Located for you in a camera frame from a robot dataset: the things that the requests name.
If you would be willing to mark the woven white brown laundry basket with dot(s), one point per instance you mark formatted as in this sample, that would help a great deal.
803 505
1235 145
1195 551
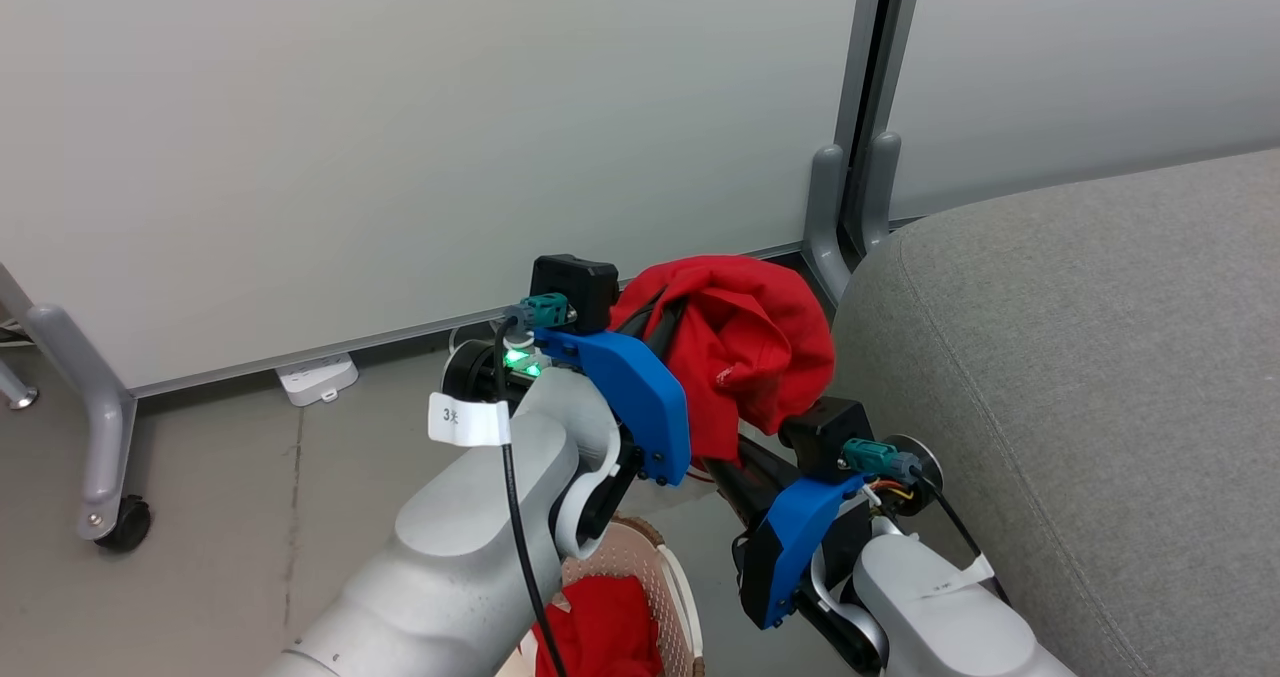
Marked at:
672 597

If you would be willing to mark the large white partition panel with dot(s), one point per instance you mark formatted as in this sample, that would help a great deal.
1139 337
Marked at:
400 137

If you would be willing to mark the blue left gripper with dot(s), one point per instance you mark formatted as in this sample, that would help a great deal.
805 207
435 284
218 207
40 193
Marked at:
640 397

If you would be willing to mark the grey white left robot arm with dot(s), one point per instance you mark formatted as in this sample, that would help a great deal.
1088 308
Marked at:
450 547

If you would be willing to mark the short grey partition foot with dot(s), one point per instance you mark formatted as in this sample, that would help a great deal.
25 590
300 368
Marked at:
15 389

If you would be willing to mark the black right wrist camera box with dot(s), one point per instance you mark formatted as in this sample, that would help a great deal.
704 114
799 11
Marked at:
825 432

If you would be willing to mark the white floor socket box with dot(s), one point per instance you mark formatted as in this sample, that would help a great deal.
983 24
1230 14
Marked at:
318 377

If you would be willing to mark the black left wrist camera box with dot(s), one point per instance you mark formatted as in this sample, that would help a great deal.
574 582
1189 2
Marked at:
575 287

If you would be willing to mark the grey partition leg with caster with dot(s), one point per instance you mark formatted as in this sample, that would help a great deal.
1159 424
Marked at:
100 427

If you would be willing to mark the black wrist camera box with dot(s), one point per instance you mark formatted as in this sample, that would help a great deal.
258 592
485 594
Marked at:
575 287
825 432

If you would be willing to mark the grey fabric sofa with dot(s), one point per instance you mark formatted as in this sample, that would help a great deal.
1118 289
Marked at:
1080 407

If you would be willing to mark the red clothing with small print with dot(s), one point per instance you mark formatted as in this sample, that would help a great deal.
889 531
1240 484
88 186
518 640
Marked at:
750 347

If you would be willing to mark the plain red clothing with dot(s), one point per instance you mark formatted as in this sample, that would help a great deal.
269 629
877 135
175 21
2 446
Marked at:
605 632

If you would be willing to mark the grey upright partition leg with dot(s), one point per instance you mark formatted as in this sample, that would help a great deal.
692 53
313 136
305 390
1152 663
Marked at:
822 227
878 192

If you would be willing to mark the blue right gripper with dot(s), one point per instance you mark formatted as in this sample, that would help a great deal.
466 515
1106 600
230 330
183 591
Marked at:
790 537

